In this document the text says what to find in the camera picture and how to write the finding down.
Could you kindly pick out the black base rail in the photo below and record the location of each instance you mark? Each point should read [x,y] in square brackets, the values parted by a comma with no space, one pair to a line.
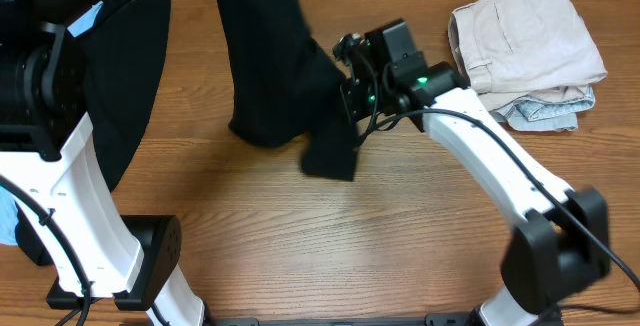
[340,321]

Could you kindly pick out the black t-shirt with logo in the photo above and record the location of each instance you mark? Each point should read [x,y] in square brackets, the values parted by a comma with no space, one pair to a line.
[125,42]

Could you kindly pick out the folded light blue jeans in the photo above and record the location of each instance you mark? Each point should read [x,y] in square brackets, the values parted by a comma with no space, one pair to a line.
[546,110]

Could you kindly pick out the folded beige shorts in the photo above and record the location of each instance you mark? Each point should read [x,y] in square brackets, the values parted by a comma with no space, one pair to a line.
[509,49]

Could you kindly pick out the light blue t-shirt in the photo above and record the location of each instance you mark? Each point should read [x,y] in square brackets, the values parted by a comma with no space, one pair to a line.
[8,208]

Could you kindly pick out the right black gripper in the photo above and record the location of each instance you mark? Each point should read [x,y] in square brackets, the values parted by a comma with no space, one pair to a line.
[360,109]

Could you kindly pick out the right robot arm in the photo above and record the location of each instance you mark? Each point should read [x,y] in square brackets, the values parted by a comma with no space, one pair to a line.
[559,242]

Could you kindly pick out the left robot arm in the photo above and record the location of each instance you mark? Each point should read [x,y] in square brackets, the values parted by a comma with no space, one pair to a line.
[49,166]

